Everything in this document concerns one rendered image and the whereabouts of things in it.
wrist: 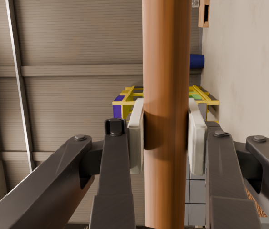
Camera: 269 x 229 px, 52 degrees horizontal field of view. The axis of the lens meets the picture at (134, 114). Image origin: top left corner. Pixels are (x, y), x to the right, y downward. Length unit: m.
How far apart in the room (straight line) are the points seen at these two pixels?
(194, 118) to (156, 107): 0.02
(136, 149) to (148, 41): 0.06
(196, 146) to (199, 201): 4.57
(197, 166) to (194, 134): 0.02
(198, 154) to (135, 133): 0.04
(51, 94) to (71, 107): 0.71
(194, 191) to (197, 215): 0.44
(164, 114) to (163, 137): 0.02
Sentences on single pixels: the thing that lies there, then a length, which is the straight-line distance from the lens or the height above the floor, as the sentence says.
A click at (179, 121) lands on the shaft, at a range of 0.18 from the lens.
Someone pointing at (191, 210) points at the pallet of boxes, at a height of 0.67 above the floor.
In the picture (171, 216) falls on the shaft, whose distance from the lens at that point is 0.21.
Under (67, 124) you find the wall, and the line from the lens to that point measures 8.72.
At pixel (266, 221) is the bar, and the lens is 1.37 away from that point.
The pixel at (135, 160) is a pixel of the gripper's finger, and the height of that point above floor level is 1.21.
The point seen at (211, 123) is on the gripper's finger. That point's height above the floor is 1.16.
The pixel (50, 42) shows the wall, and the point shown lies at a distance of 8.45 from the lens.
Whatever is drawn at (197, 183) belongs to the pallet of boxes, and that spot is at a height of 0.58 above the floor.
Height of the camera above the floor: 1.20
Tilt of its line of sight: 5 degrees up
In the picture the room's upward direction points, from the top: 90 degrees counter-clockwise
